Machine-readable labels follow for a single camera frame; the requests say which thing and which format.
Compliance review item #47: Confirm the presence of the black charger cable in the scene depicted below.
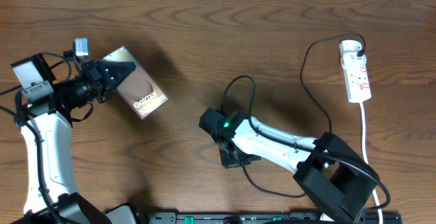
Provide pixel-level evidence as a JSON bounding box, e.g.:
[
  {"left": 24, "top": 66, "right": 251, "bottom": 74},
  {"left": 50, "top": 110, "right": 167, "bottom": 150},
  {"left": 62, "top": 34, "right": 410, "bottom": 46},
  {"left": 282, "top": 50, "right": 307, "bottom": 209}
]
[{"left": 240, "top": 33, "right": 367, "bottom": 199}]

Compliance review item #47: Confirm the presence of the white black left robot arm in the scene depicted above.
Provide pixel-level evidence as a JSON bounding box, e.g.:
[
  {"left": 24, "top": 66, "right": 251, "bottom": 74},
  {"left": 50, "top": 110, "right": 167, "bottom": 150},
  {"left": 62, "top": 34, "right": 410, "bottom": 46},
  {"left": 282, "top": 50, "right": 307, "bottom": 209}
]
[{"left": 1, "top": 53, "right": 143, "bottom": 224}]

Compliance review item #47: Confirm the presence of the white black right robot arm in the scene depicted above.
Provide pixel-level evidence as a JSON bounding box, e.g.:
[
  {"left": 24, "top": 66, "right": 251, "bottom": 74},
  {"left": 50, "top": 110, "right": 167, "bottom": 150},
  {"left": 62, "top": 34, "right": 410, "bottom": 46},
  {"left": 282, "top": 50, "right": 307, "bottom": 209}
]
[{"left": 199, "top": 108, "right": 379, "bottom": 223}]

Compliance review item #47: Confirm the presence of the white charger adapter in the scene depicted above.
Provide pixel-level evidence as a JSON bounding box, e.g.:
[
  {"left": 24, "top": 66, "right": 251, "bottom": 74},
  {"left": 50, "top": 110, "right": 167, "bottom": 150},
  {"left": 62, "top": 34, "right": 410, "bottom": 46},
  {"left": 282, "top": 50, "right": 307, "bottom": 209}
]
[{"left": 339, "top": 39, "right": 362, "bottom": 56}]

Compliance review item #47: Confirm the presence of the white power strip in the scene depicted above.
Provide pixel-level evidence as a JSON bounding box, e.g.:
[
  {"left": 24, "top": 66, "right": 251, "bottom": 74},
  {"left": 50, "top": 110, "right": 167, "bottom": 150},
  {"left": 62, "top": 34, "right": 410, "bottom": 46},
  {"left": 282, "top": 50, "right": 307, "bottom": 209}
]
[{"left": 341, "top": 52, "right": 372, "bottom": 103}]

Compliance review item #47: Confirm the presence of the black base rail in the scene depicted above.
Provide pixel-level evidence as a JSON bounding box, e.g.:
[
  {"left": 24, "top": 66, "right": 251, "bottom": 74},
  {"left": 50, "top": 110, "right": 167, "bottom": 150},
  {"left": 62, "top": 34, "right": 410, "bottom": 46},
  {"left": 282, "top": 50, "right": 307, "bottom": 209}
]
[{"left": 146, "top": 212, "right": 403, "bottom": 224}]

